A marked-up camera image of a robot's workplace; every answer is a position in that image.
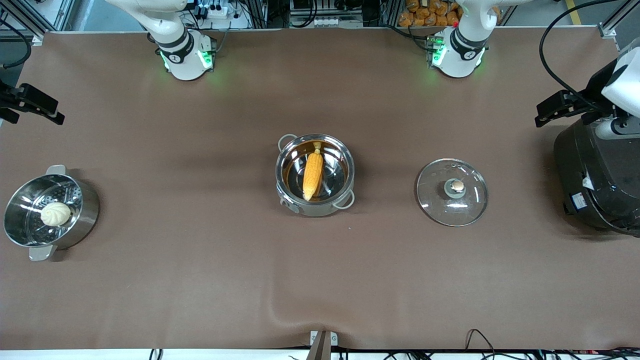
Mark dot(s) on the brown table mat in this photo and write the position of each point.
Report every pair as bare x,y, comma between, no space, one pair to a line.
320,280

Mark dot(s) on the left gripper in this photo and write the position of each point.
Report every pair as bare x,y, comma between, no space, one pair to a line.
594,90

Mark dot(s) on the steel steamer pot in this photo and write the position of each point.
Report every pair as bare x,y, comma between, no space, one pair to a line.
82,210

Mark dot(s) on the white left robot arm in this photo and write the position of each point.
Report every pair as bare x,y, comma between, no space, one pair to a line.
460,55

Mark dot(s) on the white power strip with plugs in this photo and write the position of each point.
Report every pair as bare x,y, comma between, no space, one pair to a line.
215,11

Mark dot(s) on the aluminium frame profile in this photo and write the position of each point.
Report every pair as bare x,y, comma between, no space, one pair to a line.
617,20
30,20

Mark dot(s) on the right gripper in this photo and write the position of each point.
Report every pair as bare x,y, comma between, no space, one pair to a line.
20,98

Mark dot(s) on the bag of orange buns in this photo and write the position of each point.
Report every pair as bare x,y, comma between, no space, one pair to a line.
427,14

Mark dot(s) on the metal table edge bracket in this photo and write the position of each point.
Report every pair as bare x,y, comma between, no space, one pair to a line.
322,345

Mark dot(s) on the yellow corn cob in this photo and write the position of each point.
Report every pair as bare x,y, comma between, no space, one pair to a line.
313,172

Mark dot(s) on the white steamed bun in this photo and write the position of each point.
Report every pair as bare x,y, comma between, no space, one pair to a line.
55,214

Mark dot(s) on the glass pot lid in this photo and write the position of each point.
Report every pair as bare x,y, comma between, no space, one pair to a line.
440,205

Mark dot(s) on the black rice cooker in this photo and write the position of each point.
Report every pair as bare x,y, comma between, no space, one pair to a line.
600,175

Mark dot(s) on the long white power strip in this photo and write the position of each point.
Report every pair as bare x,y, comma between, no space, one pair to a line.
330,22

